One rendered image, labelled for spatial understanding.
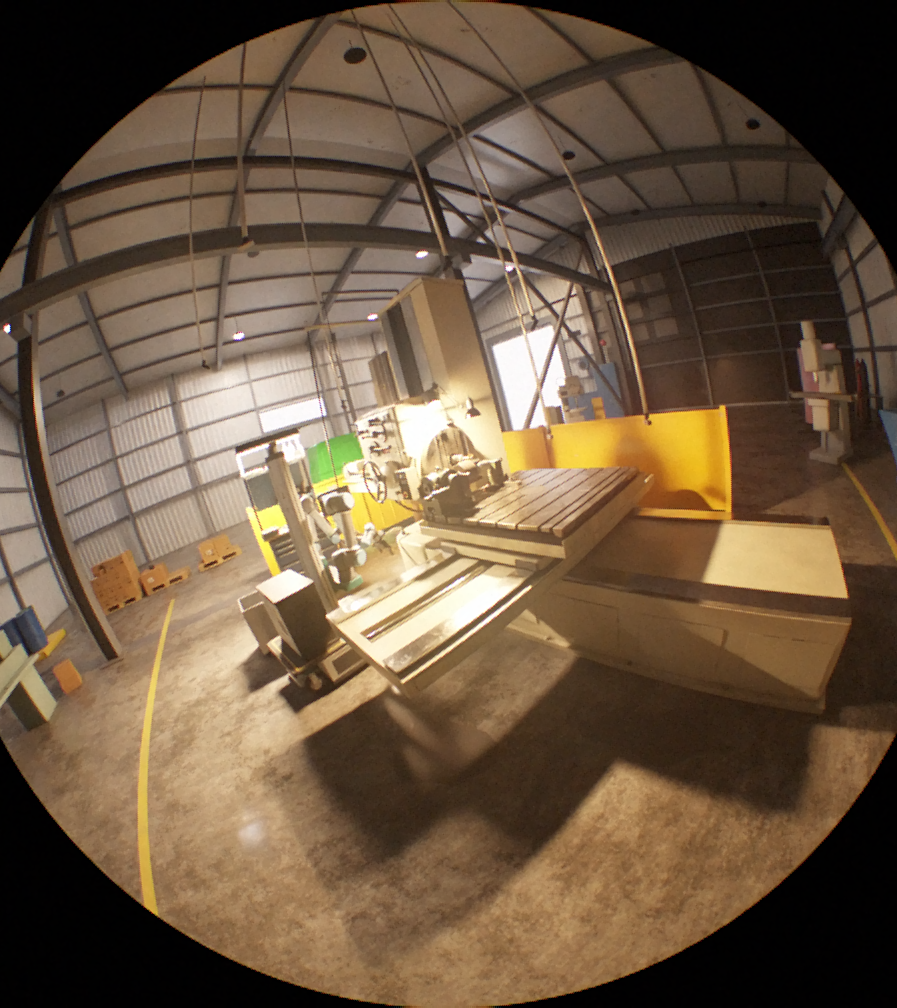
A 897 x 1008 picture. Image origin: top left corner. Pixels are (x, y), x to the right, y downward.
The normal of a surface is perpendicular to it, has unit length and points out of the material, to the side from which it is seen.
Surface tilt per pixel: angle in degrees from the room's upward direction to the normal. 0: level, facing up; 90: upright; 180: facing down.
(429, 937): 0
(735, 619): 90
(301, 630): 90
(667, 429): 90
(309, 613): 90
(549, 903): 0
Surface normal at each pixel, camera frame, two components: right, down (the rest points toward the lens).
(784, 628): -0.74, 0.35
